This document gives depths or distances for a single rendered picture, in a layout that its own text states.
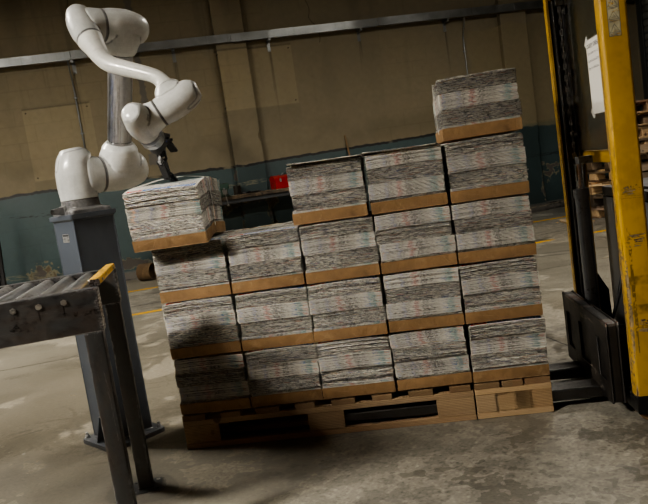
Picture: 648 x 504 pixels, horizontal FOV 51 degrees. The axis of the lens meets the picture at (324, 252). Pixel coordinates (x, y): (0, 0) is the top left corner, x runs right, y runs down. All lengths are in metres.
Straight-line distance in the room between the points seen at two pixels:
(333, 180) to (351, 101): 7.08
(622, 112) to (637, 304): 0.65
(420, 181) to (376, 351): 0.67
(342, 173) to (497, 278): 0.70
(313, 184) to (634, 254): 1.15
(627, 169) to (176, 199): 1.57
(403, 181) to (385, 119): 7.19
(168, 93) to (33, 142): 7.03
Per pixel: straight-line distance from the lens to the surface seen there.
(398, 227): 2.59
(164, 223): 2.63
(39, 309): 2.00
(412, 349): 2.67
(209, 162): 9.30
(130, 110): 2.49
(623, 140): 2.50
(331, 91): 9.60
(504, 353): 2.70
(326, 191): 2.58
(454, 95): 2.60
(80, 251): 2.98
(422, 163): 2.58
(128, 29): 2.96
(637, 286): 2.56
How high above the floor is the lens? 1.02
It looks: 7 degrees down
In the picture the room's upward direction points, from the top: 8 degrees counter-clockwise
